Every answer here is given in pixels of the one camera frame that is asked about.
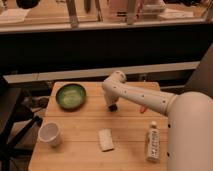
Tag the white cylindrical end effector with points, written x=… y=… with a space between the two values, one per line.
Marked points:
x=111 y=104

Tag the black eraser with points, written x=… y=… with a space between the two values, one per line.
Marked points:
x=113 y=108

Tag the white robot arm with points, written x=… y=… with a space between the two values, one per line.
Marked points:
x=190 y=121

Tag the orange carrot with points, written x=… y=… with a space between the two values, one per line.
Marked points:
x=143 y=109

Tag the green bowl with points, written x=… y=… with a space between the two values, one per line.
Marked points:
x=71 y=96

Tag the white tube bottle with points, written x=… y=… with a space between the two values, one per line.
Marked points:
x=153 y=143

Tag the white paper cup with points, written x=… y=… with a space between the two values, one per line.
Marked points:
x=49 y=133

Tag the black chair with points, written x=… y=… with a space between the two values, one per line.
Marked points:
x=11 y=111

